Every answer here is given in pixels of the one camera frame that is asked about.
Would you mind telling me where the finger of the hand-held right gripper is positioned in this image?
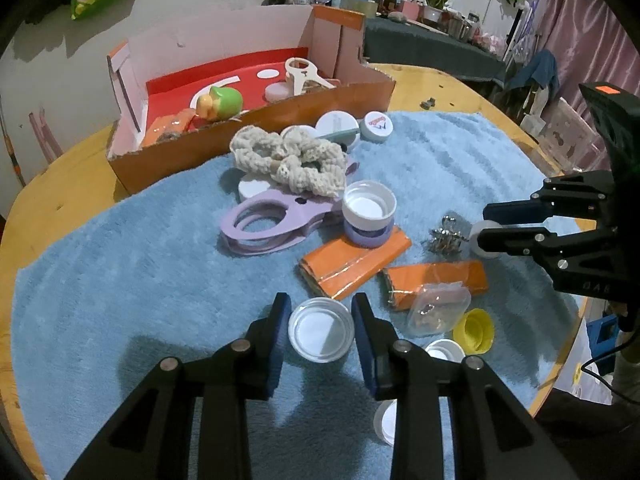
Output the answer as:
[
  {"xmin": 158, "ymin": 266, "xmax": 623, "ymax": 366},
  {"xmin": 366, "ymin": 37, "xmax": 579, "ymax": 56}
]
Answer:
[
  {"xmin": 484, "ymin": 170, "xmax": 618, "ymax": 226},
  {"xmin": 472, "ymin": 225, "xmax": 626, "ymax": 288}
]

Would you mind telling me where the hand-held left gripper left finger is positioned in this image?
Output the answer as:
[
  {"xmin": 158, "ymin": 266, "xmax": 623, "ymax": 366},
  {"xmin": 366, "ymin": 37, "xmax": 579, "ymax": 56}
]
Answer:
[{"xmin": 65, "ymin": 292, "xmax": 292, "ymax": 480}]

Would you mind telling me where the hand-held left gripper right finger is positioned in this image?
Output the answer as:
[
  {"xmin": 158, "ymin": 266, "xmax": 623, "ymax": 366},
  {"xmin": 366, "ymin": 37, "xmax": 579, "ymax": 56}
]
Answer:
[{"xmin": 352, "ymin": 292, "xmax": 576, "ymax": 480}]

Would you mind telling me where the white lid with silver rim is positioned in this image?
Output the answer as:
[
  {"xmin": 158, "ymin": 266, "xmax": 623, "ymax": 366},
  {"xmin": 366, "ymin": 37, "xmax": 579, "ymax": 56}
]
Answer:
[{"xmin": 288, "ymin": 297, "xmax": 356, "ymax": 363}]

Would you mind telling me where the orange cardboard box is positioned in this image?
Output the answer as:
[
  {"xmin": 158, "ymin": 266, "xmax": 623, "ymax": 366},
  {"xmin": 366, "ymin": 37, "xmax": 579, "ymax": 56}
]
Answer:
[{"xmin": 106, "ymin": 5, "xmax": 396, "ymax": 196}]

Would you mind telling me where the cream plastic clip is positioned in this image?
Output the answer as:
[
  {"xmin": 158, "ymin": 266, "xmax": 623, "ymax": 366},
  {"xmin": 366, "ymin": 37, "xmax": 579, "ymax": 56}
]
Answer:
[{"xmin": 285, "ymin": 57, "xmax": 342, "ymax": 96}]

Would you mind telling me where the orange packet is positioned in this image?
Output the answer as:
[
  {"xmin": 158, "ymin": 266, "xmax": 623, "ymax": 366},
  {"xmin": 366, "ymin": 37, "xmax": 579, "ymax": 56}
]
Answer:
[
  {"xmin": 300, "ymin": 226, "xmax": 412, "ymax": 301},
  {"xmin": 141, "ymin": 110, "xmax": 197, "ymax": 150},
  {"xmin": 382, "ymin": 260, "xmax": 488, "ymax": 311}
]

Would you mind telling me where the green toy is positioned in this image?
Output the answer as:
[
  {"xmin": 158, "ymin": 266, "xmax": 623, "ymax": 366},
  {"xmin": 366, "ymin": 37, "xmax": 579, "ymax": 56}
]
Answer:
[{"xmin": 196, "ymin": 86, "xmax": 244, "ymax": 122}]

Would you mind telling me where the clear plastic cup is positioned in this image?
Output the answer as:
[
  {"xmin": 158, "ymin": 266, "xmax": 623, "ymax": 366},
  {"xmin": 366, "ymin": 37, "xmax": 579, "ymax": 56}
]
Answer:
[{"xmin": 537, "ymin": 100, "xmax": 601, "ymax": 171}]

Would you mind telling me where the clear bag of rings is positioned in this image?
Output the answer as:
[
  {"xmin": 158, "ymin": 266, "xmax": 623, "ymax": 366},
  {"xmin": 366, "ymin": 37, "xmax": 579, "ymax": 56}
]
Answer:
[{"xmin": 404, "ymin": 282, "xmax": 472, "ymax": 338}]

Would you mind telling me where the yellow bottle cap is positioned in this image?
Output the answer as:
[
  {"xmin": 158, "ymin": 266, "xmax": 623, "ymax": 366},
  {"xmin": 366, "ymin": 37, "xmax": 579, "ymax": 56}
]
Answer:
[{"xmin": 452, "ymin": 308, "xmax": 496, "ymax": 356}]

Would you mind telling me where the purple cap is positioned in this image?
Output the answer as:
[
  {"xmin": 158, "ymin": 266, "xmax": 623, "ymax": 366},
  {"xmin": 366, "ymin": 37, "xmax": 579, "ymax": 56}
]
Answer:
[{"xmin": 345, "ymin": 220, "xmax": 394, "ymax": 250}]

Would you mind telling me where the blue hanging cloth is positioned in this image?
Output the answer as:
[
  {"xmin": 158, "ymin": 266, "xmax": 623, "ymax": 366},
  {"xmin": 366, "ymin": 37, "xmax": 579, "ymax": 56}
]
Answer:
[{"xmin": 510, "ymin": 50, "xmax": 560, "ymax": 92}]

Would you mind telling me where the blue plastic crate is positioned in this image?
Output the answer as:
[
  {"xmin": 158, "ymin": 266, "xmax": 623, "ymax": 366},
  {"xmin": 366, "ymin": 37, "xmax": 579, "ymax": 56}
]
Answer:
[{"xmin": 590, "ymin": 316, "xmax": 624, "ymax": 376}]

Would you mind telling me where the white ribbed bottle cap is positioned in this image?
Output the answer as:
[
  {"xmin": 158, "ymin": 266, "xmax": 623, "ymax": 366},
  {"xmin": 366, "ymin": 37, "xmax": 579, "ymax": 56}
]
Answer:
[{"xmin": 342, "ymin": 180, "xmax": 397, "ymax": 233}]

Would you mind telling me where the pink curtain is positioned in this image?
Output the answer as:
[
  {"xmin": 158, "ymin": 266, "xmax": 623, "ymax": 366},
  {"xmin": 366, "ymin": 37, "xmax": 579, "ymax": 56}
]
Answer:
[{"xmin": 530, "ymin": 0, "xmax": 640, "ymax": 97}]

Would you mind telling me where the purple plastic clip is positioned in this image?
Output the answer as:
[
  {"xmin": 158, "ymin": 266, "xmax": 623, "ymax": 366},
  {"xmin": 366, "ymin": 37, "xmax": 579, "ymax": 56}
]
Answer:
[{"xmin": 218, "ymin": 187, "xmax": 347, "ymax": 258}]

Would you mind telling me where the white cap with printed logo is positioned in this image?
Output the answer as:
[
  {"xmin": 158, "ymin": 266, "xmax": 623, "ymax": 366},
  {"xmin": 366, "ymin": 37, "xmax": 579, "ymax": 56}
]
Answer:
[{"xmin": 361, "ymin": 112, "xmax": 394, "ymax": 143}]

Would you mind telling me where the pink flower bunch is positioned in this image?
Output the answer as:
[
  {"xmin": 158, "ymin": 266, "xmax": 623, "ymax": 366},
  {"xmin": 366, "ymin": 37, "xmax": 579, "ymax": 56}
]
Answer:
[{"xmin": 472, "ymin": 27, "xmax": 506, "ymax": 54}]

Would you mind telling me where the blue fluffy towel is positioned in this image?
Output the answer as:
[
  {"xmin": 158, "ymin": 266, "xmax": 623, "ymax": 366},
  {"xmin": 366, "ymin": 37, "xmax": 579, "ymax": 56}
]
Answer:
[{"xmin": 10, "ymin": 110, "xmax": 586, "ymax": 480}]

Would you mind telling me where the dark green covered table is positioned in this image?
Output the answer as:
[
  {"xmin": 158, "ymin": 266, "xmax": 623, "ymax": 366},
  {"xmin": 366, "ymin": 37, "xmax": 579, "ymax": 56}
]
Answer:
[{"xmin": 362, "ymin": 15, "xmax": 506, "ymax": 84}]

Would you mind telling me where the teal clothes peg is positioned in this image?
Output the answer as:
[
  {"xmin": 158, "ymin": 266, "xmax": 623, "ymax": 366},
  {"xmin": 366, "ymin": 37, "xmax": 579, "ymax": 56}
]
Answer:
[{"xmin": 320, "ymin": 127, "xmax": 361, "ymax": 142}]

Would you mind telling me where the cluster of glass jars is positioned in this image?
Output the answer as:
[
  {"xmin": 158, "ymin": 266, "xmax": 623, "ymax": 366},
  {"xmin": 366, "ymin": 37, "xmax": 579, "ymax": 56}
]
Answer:
[{"xmin": 442, "ymin": 7, "xmax": 484, "ymax": 44}]

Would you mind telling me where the cream crochet scrunchie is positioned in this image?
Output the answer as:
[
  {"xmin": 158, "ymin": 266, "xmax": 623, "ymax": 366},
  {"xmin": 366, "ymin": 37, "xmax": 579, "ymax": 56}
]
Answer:
[{"xmin": 230, "ymin": 124, "xmax": 348, "ymax": 198}]

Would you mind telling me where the orange tipped brush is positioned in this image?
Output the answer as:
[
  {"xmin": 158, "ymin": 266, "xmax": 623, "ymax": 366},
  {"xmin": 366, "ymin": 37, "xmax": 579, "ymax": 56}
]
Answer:
[{"xmin": 0, "ymin": 105, "xmax": 26, "ymax": 188}]

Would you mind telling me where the black cable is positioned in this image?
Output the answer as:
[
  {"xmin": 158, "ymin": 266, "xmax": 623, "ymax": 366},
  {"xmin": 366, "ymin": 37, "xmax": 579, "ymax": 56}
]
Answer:
[{"xmin": 580, "ymin": 305, "xmax": 640, "ymax": 404}]

